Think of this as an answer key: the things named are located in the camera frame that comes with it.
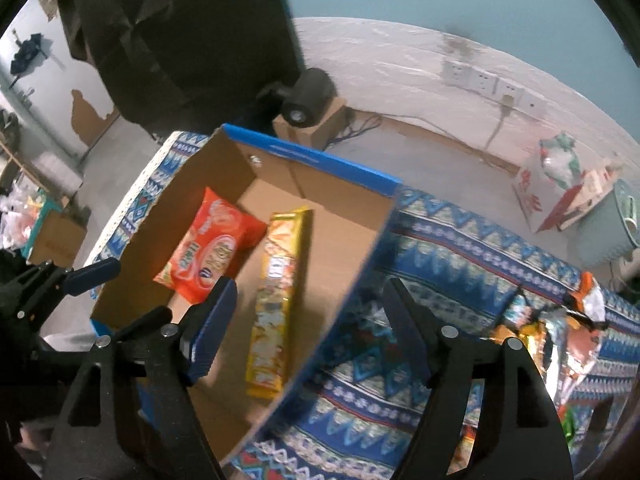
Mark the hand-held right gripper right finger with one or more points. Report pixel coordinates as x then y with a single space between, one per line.
407 335

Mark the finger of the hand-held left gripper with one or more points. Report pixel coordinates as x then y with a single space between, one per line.
95 275

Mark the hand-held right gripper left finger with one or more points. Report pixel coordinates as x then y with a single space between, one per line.
212 330

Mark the cardboard box with blue outside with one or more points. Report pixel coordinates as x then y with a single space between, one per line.
325 240

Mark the pile of snack packets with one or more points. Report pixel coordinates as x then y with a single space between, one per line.
555 355

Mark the cardboard box with teal top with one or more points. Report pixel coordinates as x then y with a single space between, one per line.
57 232

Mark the long yellow snack box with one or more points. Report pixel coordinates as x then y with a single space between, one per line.
275 310

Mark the blue patterned blanket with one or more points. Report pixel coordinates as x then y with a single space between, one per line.
450 260

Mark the white ribbed object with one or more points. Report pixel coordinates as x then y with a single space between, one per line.
55 175

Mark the white orange snack packet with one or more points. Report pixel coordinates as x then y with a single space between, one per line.
592 302

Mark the white red printed carton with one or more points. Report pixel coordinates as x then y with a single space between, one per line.
535 195

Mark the pale green plastic bin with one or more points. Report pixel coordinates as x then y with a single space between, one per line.
605 230

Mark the small brown cardboard box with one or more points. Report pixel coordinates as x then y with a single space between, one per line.
325 125

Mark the dark blue umbrella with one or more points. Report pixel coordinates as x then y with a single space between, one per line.
30 52

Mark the clear plastic bag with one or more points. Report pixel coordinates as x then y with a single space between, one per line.
560 160

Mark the black round device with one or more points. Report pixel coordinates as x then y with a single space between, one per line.
305 95

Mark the black hanging cloth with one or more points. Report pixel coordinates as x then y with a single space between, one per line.
175 35

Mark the white wall socket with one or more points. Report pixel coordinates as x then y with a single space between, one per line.
457 71
484 81
510 89
535 103

